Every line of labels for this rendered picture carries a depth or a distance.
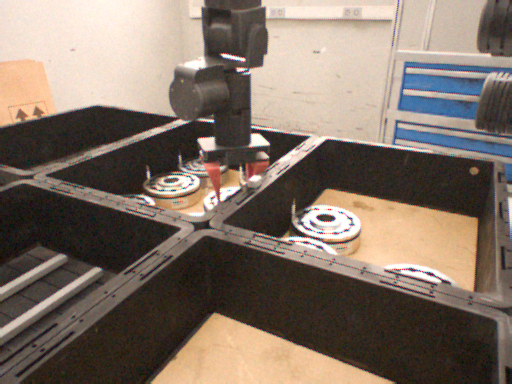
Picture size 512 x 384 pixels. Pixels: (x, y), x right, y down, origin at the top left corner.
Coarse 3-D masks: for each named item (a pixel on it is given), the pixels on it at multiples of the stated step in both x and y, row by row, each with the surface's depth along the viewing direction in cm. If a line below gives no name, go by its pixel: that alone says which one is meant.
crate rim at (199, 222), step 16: (176, 128) 83; (256, 128) 81; (128, 144) 72; (304, 144) 72; (80, 160) 64; (288, 160) 64; (48, 176) 59; (80, 192) 53; (96, 192) 53; (240, 192) 53; (144, 208) 48; (160, 208) 48; (224, 208) 49; (192, 224) 45; (208, 224) 46
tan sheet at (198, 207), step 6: (234, 174) 85; (228, 180) 82; (234, 180) 82; (222, 186) 80; (228, 186) 80; (234, 186) 80; (204, 192) 77; (210, 192) 77; (204, 198) 74; (198, 204) 72; (180, 210) 70; (186, 210) 70; (192, 210) 70; (198, 210) 70
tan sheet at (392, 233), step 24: (336, 192) 77; (360, 216) 68; (384, 216) 68; (408, 216) 68; (432, 216) 68; (456, 216) 68; (360, 240) 61; (384, 240) 61; (408, 240) 61; (432, 240) 61; (456, 240) 61; (384, 264) 55; (432, 264) 55; (456, 264) 55
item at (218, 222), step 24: (312, 144) 72; (360, 144) 72; (384, 144) 71; (288, 168) 61; (504, 168) 61; (504, 192) 53; (216, 216) 47; (504, 216) 47; (264, 240) 42; (504, 240) 42; (360, 264) 38; (504, 264) 39; (432, 288) 35; (456, 288) 35; (504, 288) 35; (504, 312) 33
